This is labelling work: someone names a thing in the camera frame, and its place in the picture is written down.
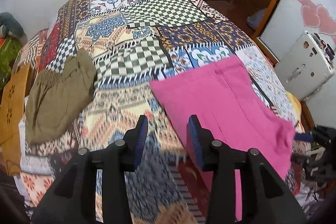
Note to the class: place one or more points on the patchwork patterned bedspread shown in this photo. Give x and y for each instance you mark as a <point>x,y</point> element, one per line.
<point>132,42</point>

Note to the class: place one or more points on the yellow wooden side table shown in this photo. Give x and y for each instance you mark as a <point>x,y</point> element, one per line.
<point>12,109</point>

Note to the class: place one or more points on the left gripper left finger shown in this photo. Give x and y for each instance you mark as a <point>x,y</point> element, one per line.
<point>71,198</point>

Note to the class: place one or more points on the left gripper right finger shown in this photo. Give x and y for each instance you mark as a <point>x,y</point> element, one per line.
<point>245,187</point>

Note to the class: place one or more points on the wardrobe door with hearts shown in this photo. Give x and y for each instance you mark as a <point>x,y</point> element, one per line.
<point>289,20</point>

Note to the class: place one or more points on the grey crumpled cloth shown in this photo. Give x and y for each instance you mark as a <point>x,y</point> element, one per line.
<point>310,196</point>

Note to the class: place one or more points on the olive green pants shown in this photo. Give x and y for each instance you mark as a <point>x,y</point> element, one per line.
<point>56,99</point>

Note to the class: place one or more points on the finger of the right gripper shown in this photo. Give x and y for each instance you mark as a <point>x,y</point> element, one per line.
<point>304,137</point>

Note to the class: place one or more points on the pink pants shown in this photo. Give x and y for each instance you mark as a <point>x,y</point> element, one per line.
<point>221,96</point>

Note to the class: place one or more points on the white suitcase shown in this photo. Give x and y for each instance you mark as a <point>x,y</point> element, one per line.
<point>306,66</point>

